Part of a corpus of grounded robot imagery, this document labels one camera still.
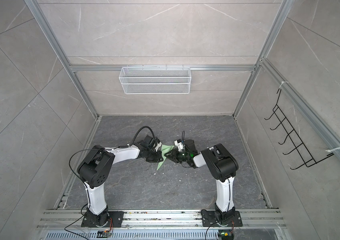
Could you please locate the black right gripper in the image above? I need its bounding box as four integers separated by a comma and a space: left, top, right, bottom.
165, 149, 191, 164

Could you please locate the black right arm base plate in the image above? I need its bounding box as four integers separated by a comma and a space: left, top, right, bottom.
201, 209, 243, 227

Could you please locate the small circuit board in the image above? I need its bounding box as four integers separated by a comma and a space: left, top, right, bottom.
218, 231, 235, 240
96, 230, 113, 238

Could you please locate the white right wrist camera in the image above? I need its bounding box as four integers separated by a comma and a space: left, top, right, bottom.
175, 139, 186, 153

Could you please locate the left small circuit board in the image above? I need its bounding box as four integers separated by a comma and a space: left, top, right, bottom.
96, 230, 113, 238

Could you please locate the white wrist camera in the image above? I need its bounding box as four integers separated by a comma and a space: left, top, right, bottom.
154, 142, 162, 151
175, 139, 186, 153

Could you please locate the aluminium frame rail front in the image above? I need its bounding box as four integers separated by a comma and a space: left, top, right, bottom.
36, 209, 287, 230

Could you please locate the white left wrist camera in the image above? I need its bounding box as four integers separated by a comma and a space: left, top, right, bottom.
154, 142, 162, 151

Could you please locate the black wire hook rack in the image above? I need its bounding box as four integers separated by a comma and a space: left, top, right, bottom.
264, 89, 334, 171

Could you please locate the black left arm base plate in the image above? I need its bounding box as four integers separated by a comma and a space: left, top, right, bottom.
81, 211, 124, 228

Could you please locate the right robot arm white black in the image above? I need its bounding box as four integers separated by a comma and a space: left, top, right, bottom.
164, 140, 242, 227

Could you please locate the white wire mesh basket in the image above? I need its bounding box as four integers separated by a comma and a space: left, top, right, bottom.
119, 67, 192, 95

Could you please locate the light green paper sheet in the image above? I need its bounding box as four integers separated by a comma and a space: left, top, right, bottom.
156, 145, 174, 171

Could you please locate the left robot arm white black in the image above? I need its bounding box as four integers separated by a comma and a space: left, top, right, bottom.
77, 135, 163, 227

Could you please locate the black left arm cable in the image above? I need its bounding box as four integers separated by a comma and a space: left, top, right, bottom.
130, 125, 156, 148

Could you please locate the right small circuit board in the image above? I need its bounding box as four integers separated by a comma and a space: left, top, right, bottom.
218, 231, 235, 240

